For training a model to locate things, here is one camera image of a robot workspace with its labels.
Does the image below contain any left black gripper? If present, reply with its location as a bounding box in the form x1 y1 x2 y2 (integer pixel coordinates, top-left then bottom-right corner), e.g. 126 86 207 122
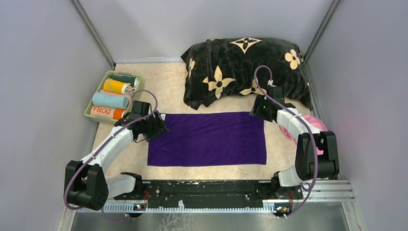
141 110 169 142

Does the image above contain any light blue towel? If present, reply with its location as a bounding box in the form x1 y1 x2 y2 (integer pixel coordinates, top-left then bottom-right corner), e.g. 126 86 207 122
92 92 129 109

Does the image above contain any purple towel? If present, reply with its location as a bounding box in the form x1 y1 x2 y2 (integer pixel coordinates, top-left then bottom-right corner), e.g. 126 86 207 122
147 112 267 167

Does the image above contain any black floral blanket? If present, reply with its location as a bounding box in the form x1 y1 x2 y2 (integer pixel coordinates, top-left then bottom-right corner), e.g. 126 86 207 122
181 37 313 110

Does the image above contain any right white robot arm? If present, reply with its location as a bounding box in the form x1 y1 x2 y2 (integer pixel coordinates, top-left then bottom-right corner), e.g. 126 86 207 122
250 87 340 198

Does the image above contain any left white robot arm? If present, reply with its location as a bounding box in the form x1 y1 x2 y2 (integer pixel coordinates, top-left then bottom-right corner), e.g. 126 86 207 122
64 101 169 211

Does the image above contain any green plastic basket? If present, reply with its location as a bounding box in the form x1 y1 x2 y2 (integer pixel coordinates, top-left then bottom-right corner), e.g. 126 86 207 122
84 71 144 124

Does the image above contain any dark green rolled towel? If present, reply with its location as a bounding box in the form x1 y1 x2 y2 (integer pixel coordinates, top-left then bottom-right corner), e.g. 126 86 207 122
108 74 139 87

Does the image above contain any orange DORA rolled towel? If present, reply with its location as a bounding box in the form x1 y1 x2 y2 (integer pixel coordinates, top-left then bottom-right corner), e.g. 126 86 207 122
89 106 126 120

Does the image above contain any yellow rolled towel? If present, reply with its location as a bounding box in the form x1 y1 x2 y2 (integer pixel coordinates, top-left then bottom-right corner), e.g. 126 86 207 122
103 78 132 94

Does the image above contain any pink rolled towel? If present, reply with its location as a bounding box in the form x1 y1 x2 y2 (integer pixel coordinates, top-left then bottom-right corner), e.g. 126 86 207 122
99 90 132 100

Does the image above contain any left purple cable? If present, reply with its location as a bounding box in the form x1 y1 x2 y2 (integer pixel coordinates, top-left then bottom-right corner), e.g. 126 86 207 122
63 89 159 222

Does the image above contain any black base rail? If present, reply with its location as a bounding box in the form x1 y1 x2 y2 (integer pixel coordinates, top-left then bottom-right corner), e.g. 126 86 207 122
115 180 303 210

